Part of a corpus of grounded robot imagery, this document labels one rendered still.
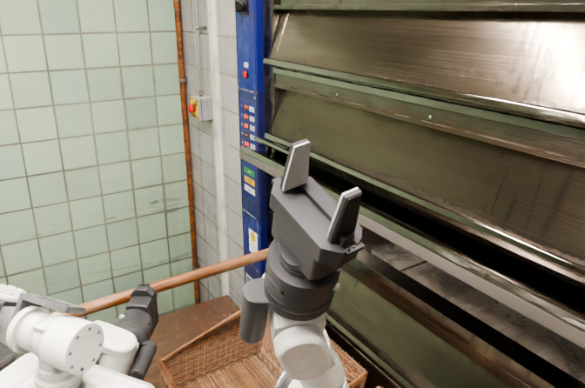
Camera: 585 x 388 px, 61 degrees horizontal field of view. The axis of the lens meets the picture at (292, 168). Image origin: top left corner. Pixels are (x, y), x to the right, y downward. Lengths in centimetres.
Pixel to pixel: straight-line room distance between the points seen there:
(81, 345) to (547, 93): 85
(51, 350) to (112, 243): 200
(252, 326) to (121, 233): 208
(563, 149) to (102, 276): 227
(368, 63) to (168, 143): 151
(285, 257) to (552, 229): 62
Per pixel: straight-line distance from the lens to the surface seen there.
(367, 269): 149
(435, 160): 121
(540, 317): 95
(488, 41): 111
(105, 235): 267
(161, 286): 138
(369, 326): 157
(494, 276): 98
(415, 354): 146
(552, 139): 103
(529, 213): 107
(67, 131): 249
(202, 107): 225
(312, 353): 66
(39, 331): 75
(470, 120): 113
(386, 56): 128
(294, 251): 55
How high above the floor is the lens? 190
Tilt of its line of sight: 18 degrees down
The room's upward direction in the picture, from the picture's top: straight up
